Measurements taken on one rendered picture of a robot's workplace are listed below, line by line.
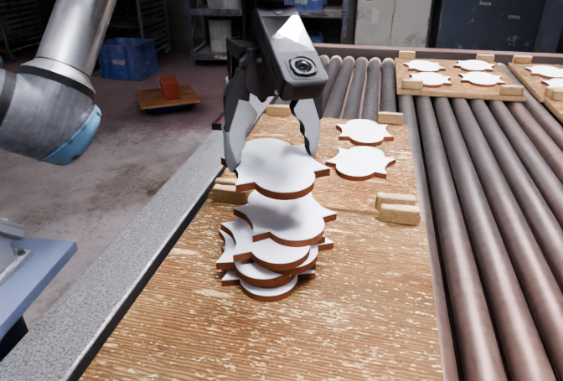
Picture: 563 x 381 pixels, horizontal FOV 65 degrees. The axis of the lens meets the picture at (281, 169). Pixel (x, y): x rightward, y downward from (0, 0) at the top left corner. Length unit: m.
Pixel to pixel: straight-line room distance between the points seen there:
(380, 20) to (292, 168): 4.87
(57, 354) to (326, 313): 0.30
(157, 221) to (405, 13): 4.83
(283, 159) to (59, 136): 0.37
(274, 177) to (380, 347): 0.21
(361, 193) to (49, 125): 0.50
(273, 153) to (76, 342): 0.31
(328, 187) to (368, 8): 4.63
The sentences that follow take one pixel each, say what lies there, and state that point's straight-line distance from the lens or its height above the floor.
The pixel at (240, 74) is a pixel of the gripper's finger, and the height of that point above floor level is 1.19.
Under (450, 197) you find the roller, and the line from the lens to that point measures 0.83.
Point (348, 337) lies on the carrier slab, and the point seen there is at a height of 0.94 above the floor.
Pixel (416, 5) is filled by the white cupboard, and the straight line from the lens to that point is 5.39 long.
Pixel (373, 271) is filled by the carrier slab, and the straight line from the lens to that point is 0.60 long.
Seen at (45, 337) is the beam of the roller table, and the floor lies 0.92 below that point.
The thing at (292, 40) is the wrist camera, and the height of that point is 1.23.
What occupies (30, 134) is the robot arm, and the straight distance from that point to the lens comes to 0.76.
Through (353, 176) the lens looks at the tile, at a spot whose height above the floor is 0.95.
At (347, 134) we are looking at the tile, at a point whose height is 0.95.
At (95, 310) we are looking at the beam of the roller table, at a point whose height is 0.92.
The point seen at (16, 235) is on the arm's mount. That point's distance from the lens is 0.79.
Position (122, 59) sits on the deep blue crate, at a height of 0.22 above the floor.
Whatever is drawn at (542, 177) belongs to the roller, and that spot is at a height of 0.92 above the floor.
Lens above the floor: 1.32
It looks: 27 degrees down
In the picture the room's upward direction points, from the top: straight up
